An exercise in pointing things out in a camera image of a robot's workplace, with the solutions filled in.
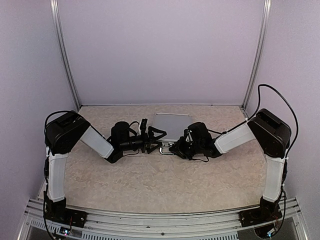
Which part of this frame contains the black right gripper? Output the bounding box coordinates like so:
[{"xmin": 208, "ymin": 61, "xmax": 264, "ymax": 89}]
[{"xmin": 168, "ymin": 136, "xmax": 203, "ymax": 161}]

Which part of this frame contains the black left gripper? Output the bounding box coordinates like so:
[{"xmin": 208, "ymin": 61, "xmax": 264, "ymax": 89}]
[{"xmin": 120, "ymin": 126, "xmax": 167, "ymax": 154}]

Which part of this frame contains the right aluminium frame post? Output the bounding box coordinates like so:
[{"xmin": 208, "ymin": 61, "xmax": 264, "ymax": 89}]
[{"xmin": 241, "ymin": 0, "xmax": 272, "ymax": 110}]

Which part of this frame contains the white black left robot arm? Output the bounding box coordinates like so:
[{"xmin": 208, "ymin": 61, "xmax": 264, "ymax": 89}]
[{"xmin": 44, "ymin": 110, "xmax": 167, "ymax": 223}]

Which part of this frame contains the aluminium frame post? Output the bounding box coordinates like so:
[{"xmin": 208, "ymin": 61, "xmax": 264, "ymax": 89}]
[
  {"xmin": 50, "ymin": 0, "xmax": 82, "ymax": 111},
  {"xmin": 241, "ymin": 0, "xmax": 272, "ymax": 110}
]

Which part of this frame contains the left aluminium frame post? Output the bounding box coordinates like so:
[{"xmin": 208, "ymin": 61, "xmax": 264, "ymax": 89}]
[{"xmin": 50, "ymin": 0, "xmax": 82, "ymax": 111}]

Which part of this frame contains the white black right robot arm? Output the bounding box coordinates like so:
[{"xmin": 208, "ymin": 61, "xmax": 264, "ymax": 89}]
[{"xmin": 169, "ymin": 107, "xmax": 296, "ymax": 227}]

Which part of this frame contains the aluminium poker set case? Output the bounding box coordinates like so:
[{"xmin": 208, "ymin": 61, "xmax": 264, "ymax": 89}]
[{"xmin": 151, "ymin": 113, "xmax": 192, "ymax": 155}]

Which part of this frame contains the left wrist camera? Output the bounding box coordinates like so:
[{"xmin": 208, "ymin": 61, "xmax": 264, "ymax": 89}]
[{"xmin": 138, "ymin": 118, "xmax": 148, "ymax": 136}]

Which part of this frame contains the front aluminium rail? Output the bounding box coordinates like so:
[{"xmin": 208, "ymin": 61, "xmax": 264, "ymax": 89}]
[{"xmin": 17, "ymin": 198, "xmax": 309, "ymax": 240}]

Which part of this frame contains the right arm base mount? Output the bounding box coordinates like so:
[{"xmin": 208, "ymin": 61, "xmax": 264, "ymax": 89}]
[{"xmin": 238, "ymin": 208, "xmax": 264, "ymax": 228}]

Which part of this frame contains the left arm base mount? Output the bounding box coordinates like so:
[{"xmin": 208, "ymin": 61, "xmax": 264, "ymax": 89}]
[{"xmin": 44, "ymin": 208, "xmax": 88, "ymax": 228}]

